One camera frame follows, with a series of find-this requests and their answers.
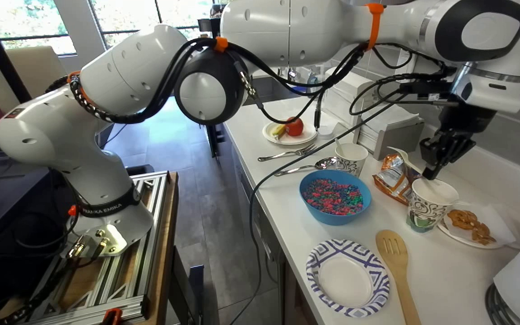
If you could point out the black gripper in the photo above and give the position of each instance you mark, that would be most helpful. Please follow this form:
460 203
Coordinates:
460 124

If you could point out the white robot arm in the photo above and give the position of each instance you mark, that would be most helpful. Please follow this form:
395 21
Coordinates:
61 127

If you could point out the blue bowl with candies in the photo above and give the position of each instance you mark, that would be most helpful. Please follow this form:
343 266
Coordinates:
334 200

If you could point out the metal fork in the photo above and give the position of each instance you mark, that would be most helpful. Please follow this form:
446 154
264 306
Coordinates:
278 156

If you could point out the metal napkin holder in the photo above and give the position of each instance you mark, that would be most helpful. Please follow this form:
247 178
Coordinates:
401 136

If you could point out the orange chip bag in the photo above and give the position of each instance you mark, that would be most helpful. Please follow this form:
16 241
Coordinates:
392 183

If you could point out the paper cup with green print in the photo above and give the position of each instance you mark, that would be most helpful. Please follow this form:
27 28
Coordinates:
423 210

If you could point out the brown cookie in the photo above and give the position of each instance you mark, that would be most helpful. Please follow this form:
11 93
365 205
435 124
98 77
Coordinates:
482 234
462 219

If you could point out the white plate with cookies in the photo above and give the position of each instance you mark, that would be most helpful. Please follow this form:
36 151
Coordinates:
451 236

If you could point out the paper cup with dark print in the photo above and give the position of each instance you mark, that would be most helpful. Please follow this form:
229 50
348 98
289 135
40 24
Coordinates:
350 158

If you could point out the wooden slotted spatula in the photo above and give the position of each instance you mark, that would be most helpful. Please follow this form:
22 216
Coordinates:
392 254

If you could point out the metal spoon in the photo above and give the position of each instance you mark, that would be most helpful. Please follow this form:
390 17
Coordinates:
323 163

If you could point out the white fruit plate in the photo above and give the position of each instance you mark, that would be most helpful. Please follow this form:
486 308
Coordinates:
302 138

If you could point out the red apple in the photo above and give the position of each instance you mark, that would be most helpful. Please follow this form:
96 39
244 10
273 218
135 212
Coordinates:
294 127

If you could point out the blue patterned paper plate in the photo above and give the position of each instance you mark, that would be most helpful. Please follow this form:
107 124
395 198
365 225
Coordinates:
347 281

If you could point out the yellow banana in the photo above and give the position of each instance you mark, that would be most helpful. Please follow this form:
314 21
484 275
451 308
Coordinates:
278 131

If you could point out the wooden cart board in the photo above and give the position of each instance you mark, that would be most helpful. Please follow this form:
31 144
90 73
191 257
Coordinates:
166 241

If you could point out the beige armchair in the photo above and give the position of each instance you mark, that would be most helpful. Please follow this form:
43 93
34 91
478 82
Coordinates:
13 73

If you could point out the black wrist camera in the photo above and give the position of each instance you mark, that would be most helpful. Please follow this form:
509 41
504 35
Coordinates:
428 89

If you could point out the black metal frame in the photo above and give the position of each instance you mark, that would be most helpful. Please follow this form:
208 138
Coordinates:
215 138

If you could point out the aluminium frame robot cart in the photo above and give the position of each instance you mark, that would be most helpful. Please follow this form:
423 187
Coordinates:
121 277

